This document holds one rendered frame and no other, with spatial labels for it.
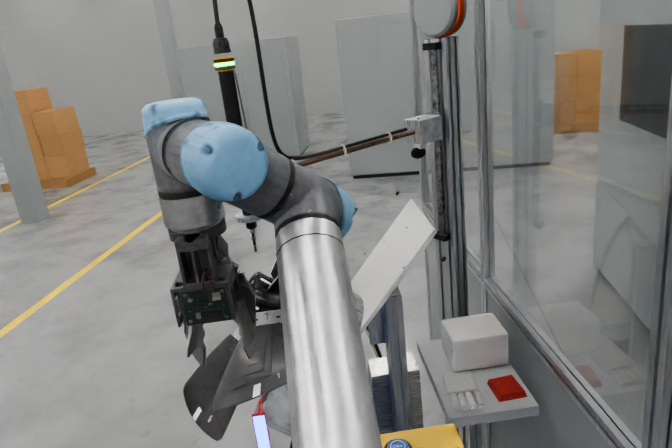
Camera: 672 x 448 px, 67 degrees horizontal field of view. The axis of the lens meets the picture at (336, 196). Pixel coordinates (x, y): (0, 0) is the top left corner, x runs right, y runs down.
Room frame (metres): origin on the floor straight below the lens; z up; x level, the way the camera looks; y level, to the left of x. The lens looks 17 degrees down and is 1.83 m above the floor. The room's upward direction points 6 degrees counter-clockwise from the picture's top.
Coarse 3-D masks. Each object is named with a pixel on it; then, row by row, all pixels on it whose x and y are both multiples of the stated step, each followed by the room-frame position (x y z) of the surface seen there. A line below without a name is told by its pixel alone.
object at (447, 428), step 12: (396, 432) 0.84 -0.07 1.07; (408, 432) 0.83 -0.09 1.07; (420, 432) 0.83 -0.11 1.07; (432, 432) 0.83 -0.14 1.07; (444, 432) 0.82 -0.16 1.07; (456, 432) 0.82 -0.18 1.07; (384, 444) 0.81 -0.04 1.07; (408, 444) 0.80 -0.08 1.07; (420, 444) 0.80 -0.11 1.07; (432, 444) 0.79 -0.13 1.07; (444, 444) 0.79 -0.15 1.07; (456, 444) 0.79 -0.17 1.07
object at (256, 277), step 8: (256, 272) 1.26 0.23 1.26; (256, 280) 1.20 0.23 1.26; (272, 280) 1.23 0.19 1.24; (256, 288) 1.19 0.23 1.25; (264, 288) 1.19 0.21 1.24; (256, 296) 1.18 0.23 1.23; (264, 296) 1.18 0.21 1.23; (272, 296) 1.19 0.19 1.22; (256, 304) 1.17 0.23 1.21; (264, 304) 1.17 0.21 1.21; (272, 304) 1.18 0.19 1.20; (280, 304) 1.20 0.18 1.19; (256, 312) 1.17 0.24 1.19
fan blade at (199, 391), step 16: (224, 352) 1.19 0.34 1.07; (208, 368) 1.19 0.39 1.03; (224, 368) 1.16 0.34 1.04; (192, 384) 1.19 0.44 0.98; (208, 384) 1.16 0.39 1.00; (192, 400) 1.16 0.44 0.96; (208, 400) 1.13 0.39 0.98; (192, 416) 1.13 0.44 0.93; (224, 416) 1.08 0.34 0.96; (208, 432) 1.07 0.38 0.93; (224, 432) 1.05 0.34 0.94
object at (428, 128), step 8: (432, 112) 1.55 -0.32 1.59; (440, 112) 1.53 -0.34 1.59; (408, 120) 1.50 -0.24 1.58; (416, 120) 1.48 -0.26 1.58; (424, 120) 1.47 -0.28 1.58; (432, 120) 1.49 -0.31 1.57; (440, 120) 1.51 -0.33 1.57; (408, 128) 1.51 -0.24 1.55; (416, 128) 1.48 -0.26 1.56; (424, 128) 1.47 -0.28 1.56; (432, 128) 1.49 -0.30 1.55; (440, 128) 1.51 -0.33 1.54; (408, 136) 1.51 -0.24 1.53; (416, 136) 1.48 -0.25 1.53; (424, 136) 1.47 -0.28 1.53; (432, 136) 1.49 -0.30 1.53; (440, 136) 1.51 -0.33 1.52
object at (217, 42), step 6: (216, 24) 1.13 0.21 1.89; (216, 30) 1.13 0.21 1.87; (222, 30) 1.13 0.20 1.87; (216, 36) 1.13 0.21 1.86; (222, 36) 1.13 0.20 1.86; (216, 42) 1.12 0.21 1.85; (222, 42) 1.12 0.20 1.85; (228, 42) 1.13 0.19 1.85; (216, 48) 1.12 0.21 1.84; (222, 48) 1.12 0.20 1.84; (228, 48) 1.13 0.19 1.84; (252, 222) 1.13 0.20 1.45; (252, 228) 1.12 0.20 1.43
